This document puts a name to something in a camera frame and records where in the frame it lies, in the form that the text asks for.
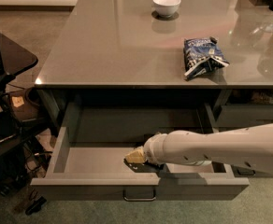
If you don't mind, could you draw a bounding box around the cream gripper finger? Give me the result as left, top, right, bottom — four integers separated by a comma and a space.
125, 147, 146, 163

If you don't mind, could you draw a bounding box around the black rxbar chocolate bar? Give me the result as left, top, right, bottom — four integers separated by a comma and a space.
123, 160, 162, 173

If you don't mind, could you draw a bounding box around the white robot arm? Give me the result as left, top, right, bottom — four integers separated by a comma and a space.
125, 123, 273, 174

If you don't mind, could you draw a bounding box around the open grey top drawer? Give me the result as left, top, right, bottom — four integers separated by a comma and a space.
32, 102, 249, 201

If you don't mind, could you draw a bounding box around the grey right upper drawer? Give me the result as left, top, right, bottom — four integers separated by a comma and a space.
216, 105, 273, 128

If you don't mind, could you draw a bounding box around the grey right lower drawer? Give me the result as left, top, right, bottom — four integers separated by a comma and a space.
232, 166, 273, 178

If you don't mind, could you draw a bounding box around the black clip on floor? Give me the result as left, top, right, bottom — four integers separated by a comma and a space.
25, 196, 47, 216

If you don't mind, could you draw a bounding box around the blue chip bag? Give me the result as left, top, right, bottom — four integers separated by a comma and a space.
183, 36, 230, 80

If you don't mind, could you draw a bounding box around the brown box with note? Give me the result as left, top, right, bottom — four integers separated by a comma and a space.
7, 88, 40, 121

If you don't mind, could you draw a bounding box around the white ceramic bowl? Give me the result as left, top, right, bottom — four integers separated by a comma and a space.
152, 0, 181, 17

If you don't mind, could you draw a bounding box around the black round side table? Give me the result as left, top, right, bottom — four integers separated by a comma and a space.
0, 31, 39, 93

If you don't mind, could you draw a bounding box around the metal drawer handle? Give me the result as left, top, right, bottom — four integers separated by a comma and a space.
122, 188, 156, 202

